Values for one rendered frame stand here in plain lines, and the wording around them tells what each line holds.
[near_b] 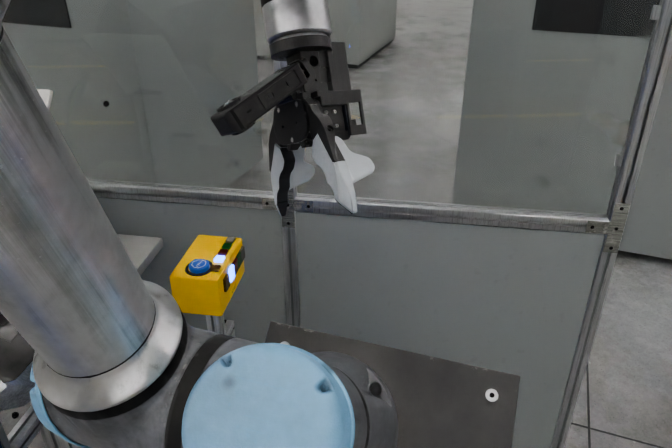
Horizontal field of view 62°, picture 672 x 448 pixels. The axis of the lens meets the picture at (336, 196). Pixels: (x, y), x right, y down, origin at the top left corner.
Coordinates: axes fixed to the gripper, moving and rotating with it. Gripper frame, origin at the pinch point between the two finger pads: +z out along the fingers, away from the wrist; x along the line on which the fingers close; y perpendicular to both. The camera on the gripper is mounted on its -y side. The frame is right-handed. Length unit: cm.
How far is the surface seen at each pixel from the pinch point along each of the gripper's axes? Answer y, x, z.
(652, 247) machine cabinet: 266, 93, 60
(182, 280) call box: 2, 52, 12
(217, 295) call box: 7, 49, 16
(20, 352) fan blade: -27.6, 38.7, 14.5
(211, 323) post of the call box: 10, 62, 24
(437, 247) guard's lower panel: 74, 56, 20
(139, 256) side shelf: 8, 102, 11
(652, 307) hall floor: 234, 81, 82
